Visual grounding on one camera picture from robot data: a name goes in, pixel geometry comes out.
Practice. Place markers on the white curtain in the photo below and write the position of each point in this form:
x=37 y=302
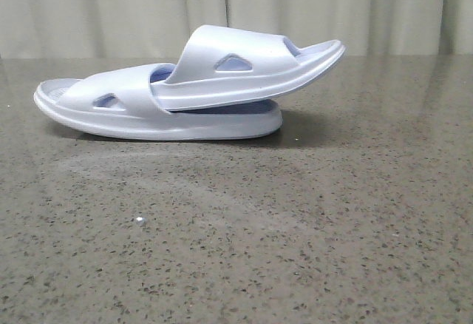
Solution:
x=160 y=28

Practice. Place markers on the light blue slipper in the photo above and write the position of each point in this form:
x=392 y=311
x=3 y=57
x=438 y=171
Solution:
x=220 y=66
x=124 y=104

